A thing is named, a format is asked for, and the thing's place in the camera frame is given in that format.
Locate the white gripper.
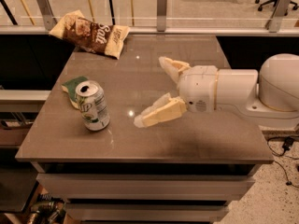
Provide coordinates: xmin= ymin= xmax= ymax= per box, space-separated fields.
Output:
xmin=134 ymin=57 xmax=218 ymax=128

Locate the green white 7up can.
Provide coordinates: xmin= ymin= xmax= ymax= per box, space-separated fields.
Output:
xmin=75 ymin=80 xmax=110 ymax=131

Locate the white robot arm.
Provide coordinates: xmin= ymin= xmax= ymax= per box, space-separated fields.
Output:
xmin=134 ymin=53 xmax=299 ymax=129

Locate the brown chip bag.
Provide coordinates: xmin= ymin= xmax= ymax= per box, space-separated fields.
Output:
xmin=50 ymin=10 xmax=130 ymax=59

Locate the green yellow sponge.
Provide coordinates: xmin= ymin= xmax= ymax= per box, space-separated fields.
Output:
xmin=62 ymin=76 xmax=88 ymax=109

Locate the upper grey drawer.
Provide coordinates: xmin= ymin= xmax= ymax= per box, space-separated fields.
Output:
xmin=37 ymin=174 xmax=254 ymax=201

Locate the grey drawer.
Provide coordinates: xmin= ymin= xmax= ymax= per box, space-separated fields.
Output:
xmin=66 ymin=203 xmax=228 ymax=222
xmin=37 ymin=174 xmax=254 ymax=201

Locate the lower grey drawer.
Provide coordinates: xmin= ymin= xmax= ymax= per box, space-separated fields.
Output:
xmin=66 ymin=203 xmax=228 ymax=222

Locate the middle metal railing bracket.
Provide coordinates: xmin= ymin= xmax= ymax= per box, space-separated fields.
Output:
xmin=157 ymin=0 xmax=167 ymax=32

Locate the metal railing bracket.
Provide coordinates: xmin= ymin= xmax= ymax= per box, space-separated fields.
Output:
xmin=36 ymin=0 xmax=57 ymax=31
xmin=157 ymin=0 xmax=167 ymax=32
xmin=265 ymin=0 xmax=291 ymax=33

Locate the right metal railing bracket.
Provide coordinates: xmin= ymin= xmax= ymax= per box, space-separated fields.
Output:
xmin=265 ymin=0 xmax=291 ymax=33

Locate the black power adapter cable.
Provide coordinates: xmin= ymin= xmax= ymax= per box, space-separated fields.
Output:
xmin=266 ymin=135 xmax=299 ymax=189

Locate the left metal railing bracket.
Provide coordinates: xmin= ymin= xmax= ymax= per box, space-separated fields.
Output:
xmin=36 ymin=0 xmax=57 ymax=31

